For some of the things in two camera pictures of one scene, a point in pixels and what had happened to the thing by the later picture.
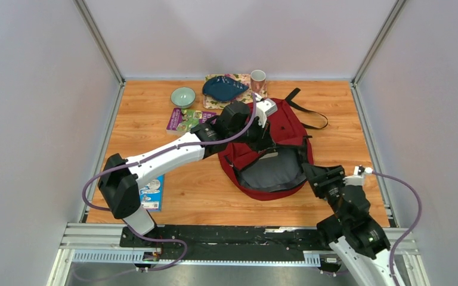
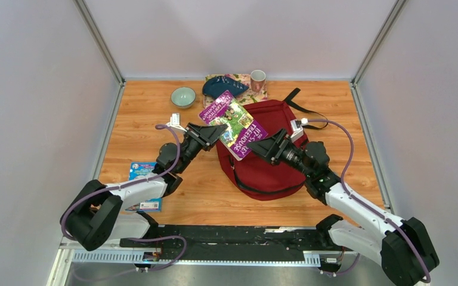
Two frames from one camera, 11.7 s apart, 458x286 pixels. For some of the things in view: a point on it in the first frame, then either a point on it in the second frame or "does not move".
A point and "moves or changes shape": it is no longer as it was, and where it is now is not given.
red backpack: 267,165 moves or changes shape
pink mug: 257,80 does not move
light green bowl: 183,97 does not move
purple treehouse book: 180,120 moves or changes shape
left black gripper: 265,142 → 204,136
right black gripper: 316,174 → 273,146
